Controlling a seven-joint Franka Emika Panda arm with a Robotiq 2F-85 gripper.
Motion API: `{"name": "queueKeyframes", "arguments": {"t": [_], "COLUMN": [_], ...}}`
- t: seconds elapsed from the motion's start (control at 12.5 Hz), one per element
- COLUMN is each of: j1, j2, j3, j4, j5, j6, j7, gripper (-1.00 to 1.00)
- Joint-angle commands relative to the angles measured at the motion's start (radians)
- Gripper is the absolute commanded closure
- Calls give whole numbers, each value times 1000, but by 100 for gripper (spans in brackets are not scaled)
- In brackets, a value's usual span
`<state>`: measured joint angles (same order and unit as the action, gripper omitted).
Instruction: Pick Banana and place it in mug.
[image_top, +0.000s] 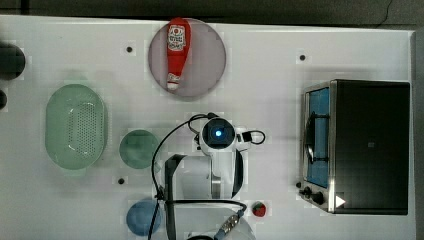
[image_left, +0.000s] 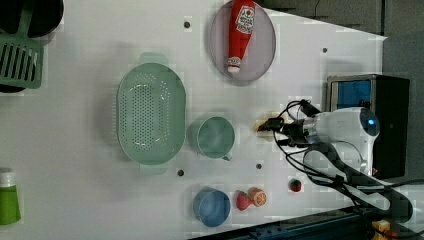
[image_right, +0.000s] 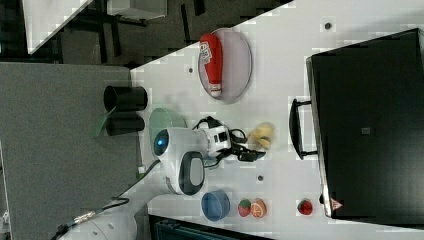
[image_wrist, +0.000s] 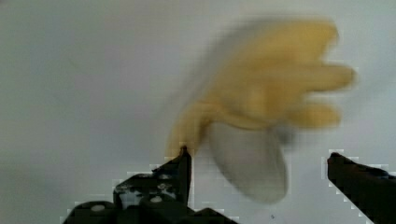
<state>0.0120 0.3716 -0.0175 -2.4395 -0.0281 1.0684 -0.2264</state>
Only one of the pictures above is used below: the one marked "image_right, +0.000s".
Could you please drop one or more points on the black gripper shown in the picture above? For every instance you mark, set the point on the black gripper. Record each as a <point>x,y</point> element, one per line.
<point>238,141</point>

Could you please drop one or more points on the peeled toy banana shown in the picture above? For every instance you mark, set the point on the peeled toy banana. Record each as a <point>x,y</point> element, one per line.
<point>262,135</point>

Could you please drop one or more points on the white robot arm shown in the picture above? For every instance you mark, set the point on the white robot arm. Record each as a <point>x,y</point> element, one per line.
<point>182,154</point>

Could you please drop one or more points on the toy orange half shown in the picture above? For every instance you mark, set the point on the toy orange half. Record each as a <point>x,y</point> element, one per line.
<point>258,208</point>

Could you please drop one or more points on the blue cup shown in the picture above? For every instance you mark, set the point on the blue cup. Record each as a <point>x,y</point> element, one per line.
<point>215,205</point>

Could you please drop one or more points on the red toy strawberry near oven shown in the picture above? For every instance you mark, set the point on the red toy strawberry near oven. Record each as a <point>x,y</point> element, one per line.
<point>305,207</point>

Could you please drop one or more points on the green perforated colander bowl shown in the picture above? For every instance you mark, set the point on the green perforated colander bowl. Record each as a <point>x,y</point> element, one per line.
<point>161,118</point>

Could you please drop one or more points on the grey oval plate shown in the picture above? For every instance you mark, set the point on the grey oval plate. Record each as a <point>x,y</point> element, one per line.
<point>237,65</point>

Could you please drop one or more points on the red ketchup bottle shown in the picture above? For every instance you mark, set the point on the red ketchup bottle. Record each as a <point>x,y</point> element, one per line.
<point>212,56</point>

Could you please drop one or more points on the green marker bottle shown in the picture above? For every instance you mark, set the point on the green marker bottle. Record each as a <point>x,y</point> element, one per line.
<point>141,171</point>

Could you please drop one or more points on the black oven appliance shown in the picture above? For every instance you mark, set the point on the black oven appliance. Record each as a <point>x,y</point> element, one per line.
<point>367,103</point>

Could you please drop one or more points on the lower black cylinder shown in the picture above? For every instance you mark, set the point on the lower black cylinder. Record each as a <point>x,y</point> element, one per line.
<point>121,123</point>

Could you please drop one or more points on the black cylinder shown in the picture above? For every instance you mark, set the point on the black cylinder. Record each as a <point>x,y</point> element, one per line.
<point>124,99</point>
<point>121,123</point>

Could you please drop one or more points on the upper black cylinder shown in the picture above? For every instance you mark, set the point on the upper black cylinder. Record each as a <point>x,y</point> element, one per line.
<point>124,99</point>

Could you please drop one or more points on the white background table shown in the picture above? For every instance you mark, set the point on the white background table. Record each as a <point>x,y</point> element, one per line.
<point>44,18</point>

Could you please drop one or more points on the black oven door handle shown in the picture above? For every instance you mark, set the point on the black oven door handle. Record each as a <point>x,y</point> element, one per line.
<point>295,129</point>

